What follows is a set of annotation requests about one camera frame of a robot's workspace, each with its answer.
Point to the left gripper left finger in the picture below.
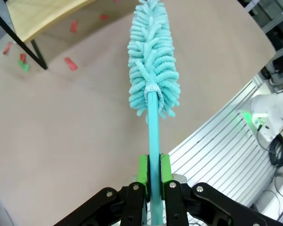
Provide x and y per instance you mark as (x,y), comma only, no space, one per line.
(133,207)

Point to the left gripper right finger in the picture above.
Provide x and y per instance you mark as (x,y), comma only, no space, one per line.
(177,207)

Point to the teal chenille duster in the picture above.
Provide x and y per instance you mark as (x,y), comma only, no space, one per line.
(153,58)

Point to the two-tier wood and black shelf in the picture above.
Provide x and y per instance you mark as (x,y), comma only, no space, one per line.
(37,21)

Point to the slatted aluminium platform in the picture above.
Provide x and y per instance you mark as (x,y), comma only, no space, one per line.
(214,160)

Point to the long pink-red paper scrap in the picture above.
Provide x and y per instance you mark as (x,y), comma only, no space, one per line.
(70,63)

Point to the green paper scrap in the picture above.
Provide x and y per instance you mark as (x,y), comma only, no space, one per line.
(23,66)

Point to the red paper scrap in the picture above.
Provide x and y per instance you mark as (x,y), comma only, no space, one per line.
(73,26)
(22,57)
(7,47)
(103,17)

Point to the aluminium equipment rack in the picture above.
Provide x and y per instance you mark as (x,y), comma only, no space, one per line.
(280,35)

